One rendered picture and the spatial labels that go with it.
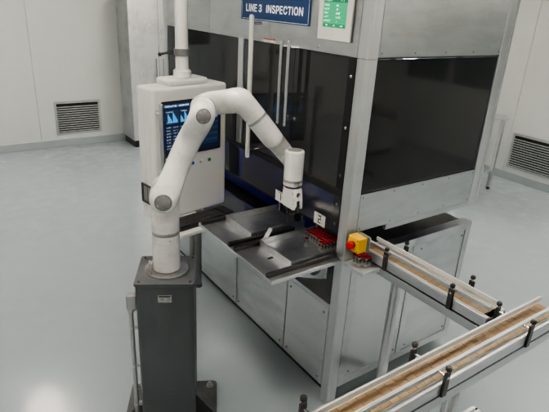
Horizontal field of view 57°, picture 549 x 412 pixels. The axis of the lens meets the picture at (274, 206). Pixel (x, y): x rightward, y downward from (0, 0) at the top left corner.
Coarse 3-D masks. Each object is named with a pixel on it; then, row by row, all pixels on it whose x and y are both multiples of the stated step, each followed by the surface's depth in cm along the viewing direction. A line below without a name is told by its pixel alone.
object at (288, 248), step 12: (312, 228) 263; (264, 240) 247; (276, 240) 252; (288, 240) 253; (300, 240) 254; (276, 252) 235; (288, 252) 242; (300, 252) 242; (312, 252) 243; (324, 252) 237; (288, 264) 228
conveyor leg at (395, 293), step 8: (392, 288) 233; (392, 296) 234; (392, 304) 235; (392, 312) 237; (392, 320) 239; (384, 328) 243; (392, 328) 240; (384, 336) 243; (392, 336) 243; (384, 344) 245; (384, 352) 246; (384, 360) 248; (384, 368) 249; (376, 376) 255
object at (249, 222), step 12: (276, 204) 289; (228, 216) 270; (240, 216) 277; (252, 216) 280; (264, 216) 280; (276, 216) 281; (240, 228) 260; (252, 228) 265; (264, 228) 265; (276, 228) 260
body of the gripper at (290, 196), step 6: (300, 186) 218; (288, 192) 218; (294, 192) 215; (300, 192) 216; (282, 198) 224; (288, 198) 219; (294, 198) 216; (300, 198) 217; (288, 204) 220; (294, 204) 217; (300, 204) 218
